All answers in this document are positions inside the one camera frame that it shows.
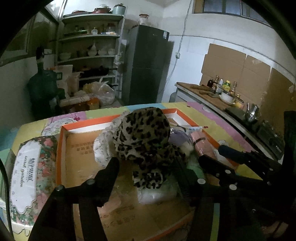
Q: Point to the yellow cap bottle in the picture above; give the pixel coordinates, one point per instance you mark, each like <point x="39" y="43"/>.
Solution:
<point x="226" y="86"/>

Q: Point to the dark green refrigerator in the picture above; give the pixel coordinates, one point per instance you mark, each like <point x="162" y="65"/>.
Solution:
<point x="145" y="56"/>

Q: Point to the cardboard sheets on wall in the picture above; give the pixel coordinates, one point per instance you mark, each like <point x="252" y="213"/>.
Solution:
<point x="257" y="82"/>

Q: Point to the barred window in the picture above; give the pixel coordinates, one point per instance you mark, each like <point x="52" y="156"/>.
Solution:
<point x="228" y="7"/>

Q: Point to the leopard print cloth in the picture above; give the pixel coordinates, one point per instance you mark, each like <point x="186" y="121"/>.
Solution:
<point x="142" y="139"/>

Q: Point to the white bowl on counter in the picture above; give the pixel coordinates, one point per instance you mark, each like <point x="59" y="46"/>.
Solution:
<point x="226" y="98"/>

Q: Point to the light blue pot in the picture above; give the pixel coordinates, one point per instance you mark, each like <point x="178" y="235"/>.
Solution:
<point x="119" y="9"/>

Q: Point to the blue water jug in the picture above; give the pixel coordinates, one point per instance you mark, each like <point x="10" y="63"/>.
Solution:
<point x="43" y="90"/>

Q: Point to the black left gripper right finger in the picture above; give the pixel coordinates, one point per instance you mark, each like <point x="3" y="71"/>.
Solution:
<point x="195" y="190"/>

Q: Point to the plastic bag of food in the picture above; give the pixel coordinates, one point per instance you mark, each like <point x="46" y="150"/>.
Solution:
<point x="100" y="90"/>

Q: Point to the steel kettle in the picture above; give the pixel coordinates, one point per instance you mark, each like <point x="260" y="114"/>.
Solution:
<point x="252" y="114"/>

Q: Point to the metal kitchen shelf rack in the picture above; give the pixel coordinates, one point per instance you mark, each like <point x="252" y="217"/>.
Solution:
<point x="92" y="44"/>

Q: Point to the floral tissue pack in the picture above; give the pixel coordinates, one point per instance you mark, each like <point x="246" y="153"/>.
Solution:
<point x="33" y="180"/>

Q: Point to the plastic bagged soft item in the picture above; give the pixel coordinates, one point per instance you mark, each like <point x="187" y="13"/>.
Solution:
<point x="124" y="218"/>

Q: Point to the colourful cartoon bed sheet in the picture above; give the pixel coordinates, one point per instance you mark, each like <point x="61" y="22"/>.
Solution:
<point x="217" y="130"/>

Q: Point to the wooden kitchen counter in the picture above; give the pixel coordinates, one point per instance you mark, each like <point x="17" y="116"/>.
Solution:
<point x="211" y="101"/>

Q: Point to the cream plush toy purple dress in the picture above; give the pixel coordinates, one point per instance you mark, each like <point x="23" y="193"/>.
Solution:
<point x="180" y="139"/>

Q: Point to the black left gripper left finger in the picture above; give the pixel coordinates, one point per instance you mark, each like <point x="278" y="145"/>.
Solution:
<point x="97" y="190"/>

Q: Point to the glass jar on fridge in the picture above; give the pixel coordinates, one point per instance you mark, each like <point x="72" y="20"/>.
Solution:
<point x="143" y="19"/>

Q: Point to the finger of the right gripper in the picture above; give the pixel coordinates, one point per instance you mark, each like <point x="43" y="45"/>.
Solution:
<point x="265" y="167"/>

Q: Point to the pink towel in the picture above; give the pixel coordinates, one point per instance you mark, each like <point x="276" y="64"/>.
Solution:
<point x="201" y="144"/>

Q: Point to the orange rimmed cardboard tray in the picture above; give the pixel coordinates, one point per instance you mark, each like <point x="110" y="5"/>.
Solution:
<point x="76" y="163"/>

